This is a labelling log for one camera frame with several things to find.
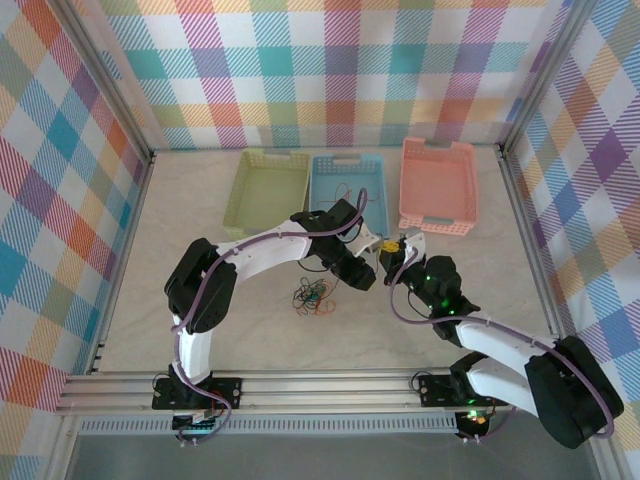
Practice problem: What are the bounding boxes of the thin black cable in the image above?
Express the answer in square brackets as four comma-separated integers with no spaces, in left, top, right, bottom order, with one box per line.
[304,277,347,307]
[291,276,326,309]

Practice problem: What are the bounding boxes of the coloured rubber bands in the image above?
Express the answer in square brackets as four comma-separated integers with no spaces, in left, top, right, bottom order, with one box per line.
[293,287,342,320]

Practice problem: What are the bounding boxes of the thin red cable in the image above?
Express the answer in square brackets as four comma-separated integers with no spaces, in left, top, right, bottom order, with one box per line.
[313,182,353,209]

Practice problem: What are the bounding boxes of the pink perforated plastic basket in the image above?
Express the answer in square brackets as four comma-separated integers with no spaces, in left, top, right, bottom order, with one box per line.
[398,137,479,237]

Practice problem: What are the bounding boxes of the blue perforated plastic basket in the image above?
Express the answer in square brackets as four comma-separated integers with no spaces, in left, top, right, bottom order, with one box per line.
[302,153,391,240]

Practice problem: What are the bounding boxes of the green perforated plastic basket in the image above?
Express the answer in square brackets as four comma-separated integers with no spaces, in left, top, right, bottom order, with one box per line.
[222,148,311,239]

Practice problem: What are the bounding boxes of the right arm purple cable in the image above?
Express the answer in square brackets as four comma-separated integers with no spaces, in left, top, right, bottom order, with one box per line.
[387,247,617,445]

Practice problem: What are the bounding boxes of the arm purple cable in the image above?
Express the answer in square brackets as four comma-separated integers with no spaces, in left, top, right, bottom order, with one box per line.
[171,186,370,447]
[387,247,617,445]

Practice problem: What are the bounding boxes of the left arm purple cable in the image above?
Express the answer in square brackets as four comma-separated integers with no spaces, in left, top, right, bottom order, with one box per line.
[171,186,370,447]

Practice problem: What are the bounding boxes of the aluminium side rail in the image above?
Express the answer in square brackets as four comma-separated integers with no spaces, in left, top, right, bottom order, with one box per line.
[85,152,157,377]
[498,152,572,369]

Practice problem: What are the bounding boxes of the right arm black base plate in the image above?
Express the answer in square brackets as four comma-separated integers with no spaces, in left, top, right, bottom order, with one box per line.
[416,373,512,409]

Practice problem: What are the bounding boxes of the aluminium mounting rail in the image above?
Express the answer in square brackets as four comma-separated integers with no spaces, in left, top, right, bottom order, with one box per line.
[53,368,607,415]

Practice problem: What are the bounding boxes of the grey slotted cable duct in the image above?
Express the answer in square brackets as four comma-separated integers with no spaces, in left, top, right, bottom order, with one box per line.
[77,417,460,437]

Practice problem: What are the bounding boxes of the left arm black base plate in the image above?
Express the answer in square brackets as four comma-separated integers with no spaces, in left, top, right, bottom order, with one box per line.
[151,375,245,412]

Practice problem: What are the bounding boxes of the aluminium frame post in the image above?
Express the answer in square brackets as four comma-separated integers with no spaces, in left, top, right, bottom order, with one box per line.
[58,0,157,162]
[497,0,591,160]

